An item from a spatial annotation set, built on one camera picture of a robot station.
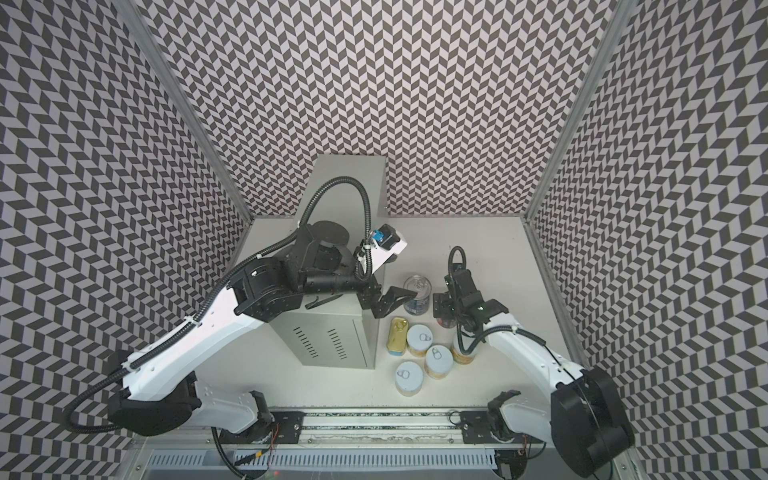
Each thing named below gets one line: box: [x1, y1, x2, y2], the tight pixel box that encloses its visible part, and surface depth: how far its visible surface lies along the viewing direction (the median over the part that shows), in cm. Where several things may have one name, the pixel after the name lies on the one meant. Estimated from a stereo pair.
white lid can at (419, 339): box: [406, 324, 433, 358], surface depth 84 cm
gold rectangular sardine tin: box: [386, 317, 409, 356], surface depth 86 cm
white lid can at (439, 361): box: [424, 344, 454, 380], surface depth 80 cm
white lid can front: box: [394, 360, 424, 397], surface depth 77 cm
